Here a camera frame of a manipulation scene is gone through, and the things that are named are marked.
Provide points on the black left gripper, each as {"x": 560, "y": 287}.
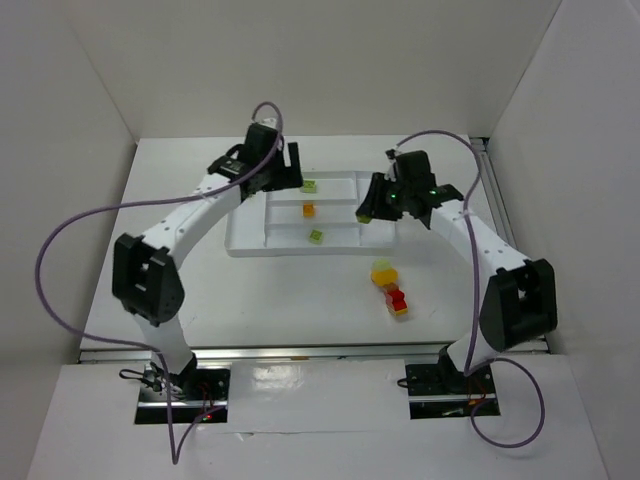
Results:
{"x": 288, "y": 167}

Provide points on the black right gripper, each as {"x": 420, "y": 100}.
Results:
{"x": 379, "y": 195}

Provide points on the lime green curved lego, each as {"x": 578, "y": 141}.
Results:
{"x": 309, "y": 187}

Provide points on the pale green lego end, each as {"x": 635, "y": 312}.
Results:
{"x": 316, "y": 237}

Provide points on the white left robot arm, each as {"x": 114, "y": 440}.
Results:
{"x": 145, "y": 276}

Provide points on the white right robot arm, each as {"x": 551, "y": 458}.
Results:
{"x": 514, "y": 297}

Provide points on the white compartment sorting tray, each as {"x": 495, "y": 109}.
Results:
{"x": 271, "y": 224}

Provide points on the pale green sloped lego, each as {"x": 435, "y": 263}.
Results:
{"x": 381, "y": 264}

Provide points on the yellow lego brick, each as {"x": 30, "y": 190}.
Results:
{"x": 381, "y": 278}

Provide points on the brown 2x2 lego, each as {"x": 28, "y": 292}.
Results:
{"x": 390, "y": 289}

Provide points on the red lego brick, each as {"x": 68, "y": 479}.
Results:
{"x": 396, "y": 302}

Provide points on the aluminium side rail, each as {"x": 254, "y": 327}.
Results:
{"x": 495, "y": 200}

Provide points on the aluminium front rail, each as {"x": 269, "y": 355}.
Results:
{"x": 272, "y": 353}

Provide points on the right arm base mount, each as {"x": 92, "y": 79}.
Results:
{"x": 430, "y": 397}

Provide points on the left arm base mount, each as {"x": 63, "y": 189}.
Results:
{"x": 206, "y": 394}

